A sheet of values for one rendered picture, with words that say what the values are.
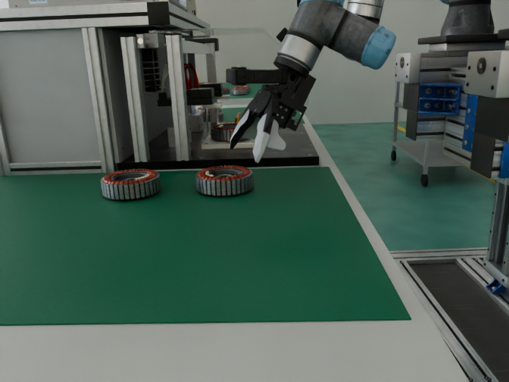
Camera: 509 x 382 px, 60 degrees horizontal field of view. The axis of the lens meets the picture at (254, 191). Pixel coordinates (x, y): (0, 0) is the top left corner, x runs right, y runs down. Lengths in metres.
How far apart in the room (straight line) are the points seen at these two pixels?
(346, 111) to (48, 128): 5.81
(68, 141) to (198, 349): 0.78
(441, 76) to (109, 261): 1.17
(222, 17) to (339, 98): 2.03
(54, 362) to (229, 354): 0.15
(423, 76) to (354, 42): 0.62
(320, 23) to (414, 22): 5.99
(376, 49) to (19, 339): 0.72
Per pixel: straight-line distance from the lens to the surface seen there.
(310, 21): 0.87
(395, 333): 0.45
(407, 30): 6.81
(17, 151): 1.18
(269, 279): 0.52
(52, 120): 1.12
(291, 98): 0.87
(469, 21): 1.52
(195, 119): 1.44
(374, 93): 6.72
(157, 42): 1.11
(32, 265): 0.64
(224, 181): 0.80
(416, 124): 1.48
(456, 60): 1.51
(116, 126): 1.08
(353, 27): 0.88
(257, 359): 0.41
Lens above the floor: 1.00
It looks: 17 degrees down
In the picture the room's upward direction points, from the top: 2 degrees counter-clockwise
